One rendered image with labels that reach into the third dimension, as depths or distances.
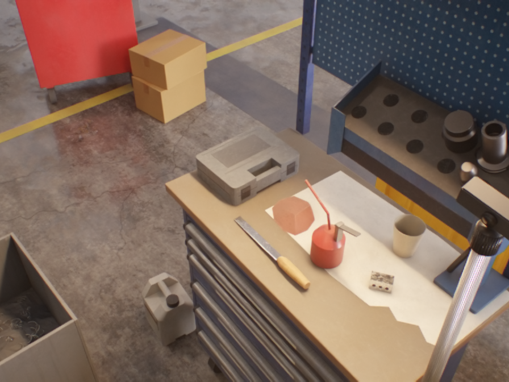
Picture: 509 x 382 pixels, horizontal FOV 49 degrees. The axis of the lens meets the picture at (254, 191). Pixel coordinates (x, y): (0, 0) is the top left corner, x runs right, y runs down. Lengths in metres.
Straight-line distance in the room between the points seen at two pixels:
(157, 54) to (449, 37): 2.46
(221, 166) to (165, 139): 1.91
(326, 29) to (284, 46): 2.92
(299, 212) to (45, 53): 2.62
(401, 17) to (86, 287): 1.90
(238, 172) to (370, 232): 0.42
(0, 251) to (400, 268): 1.48
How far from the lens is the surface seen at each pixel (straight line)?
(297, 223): 1.54
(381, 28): 1.52
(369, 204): 1.65
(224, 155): 1.69
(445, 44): 1.40
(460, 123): 1.30
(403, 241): 1.47
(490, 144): 1.24
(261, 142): 1.73
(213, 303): 1.85
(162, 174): 3.26
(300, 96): 1.83
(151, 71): 3.59
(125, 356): 2.48
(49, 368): 2.02
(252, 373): 1.87
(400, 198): 2.66
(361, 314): 1.38
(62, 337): 1.94
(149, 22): 4.98
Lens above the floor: 2.05
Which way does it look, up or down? 41 degrees down
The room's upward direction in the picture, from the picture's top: straight up
